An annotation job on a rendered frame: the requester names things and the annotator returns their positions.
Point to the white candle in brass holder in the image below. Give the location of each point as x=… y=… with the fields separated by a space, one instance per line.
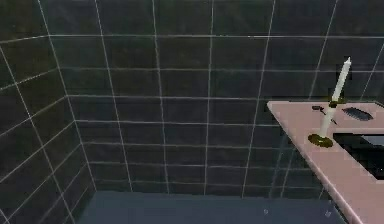
x=340 y=88

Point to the pink bathroom counter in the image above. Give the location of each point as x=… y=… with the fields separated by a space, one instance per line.
x=336 y=173

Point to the dark grey oval dish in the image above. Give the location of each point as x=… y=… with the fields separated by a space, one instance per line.
x=357 y=114

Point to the black sink basin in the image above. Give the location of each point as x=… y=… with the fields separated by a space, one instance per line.
x=363 y=153

